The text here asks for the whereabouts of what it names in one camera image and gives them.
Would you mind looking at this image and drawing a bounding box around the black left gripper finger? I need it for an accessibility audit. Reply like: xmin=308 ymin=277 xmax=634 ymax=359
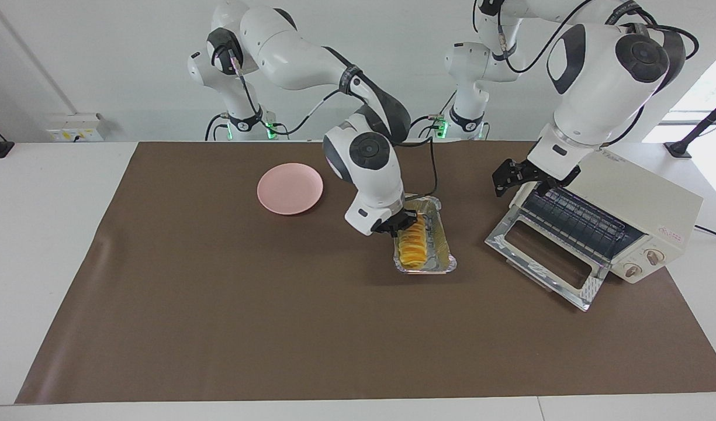
xmin=537 ymin=165 xmax=582 ymax=197
xmin=492 ymin=158 xmax=526 ymax=198

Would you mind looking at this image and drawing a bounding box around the sliced orange bread loaf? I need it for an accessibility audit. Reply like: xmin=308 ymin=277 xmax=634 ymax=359
xmin=397 ymin=221 xmax=431 ymax=270

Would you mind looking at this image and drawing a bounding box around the aluminium foil tray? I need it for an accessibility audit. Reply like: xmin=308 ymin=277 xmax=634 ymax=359
xmin=393 ymin=196 xmax=458 ymax=275

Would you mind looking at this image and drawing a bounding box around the glass oven door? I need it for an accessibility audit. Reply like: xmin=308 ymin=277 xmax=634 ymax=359
xmin=485 ymin=213 xmax=610 ymax=312

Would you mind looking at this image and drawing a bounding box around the white toaster oven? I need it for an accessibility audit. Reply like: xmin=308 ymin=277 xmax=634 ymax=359
xmin=510 ymin=149 xmax=704 ymax=285

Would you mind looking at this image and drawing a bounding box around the pink round plate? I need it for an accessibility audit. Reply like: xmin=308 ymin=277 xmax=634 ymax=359
xmin=257 ymin=163 xmax=324 ymax=216

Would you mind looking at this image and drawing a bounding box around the brown table mat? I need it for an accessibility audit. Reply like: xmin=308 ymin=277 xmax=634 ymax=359
xmin=14 ymin=140 xmax=716 ymax=405

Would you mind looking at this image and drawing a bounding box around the metal oven wire rack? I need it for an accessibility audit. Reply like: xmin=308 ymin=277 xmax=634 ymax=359
xmin=521 ymin=187 xmax=644 ymax=262

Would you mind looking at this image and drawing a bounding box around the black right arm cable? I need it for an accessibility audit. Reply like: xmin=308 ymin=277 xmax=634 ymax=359
xmin=226 ymin=50 xmax=439 ymax=199

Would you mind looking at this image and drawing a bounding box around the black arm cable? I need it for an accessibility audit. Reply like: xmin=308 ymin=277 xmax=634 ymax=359
xmin=497 ymin=0 xmax=701 ymax=147
xmin=226 ymin=50 xmax=439 ymax=199

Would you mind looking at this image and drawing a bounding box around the black left base cable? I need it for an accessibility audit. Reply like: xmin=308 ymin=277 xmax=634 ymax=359
xmin=402 ymin=91 xmax=453 ymax=142

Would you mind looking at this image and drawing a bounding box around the black base cable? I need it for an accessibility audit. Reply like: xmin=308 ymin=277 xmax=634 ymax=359
xmin=204 ymin=113 xmax=231 ymax=142
xmin=402 ymin=91 xmax=453 ymax=142

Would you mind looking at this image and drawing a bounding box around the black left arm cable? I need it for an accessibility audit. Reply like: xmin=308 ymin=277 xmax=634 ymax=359
xmin=497 ymin=0 xmax=701 ymax=147

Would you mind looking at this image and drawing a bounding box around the black camera stand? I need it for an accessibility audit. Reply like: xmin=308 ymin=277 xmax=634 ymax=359
xmin=664 ymin=94 xmax=716 ymax=159

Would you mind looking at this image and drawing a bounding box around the black right base cable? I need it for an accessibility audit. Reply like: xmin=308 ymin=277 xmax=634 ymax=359
xmin=204 ymin=113 xmax=231 ymax=142

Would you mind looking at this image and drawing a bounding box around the white wall socket box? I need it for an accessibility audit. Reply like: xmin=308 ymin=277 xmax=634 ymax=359
xmin=46 ymin=113 xmax=105 ymax=143

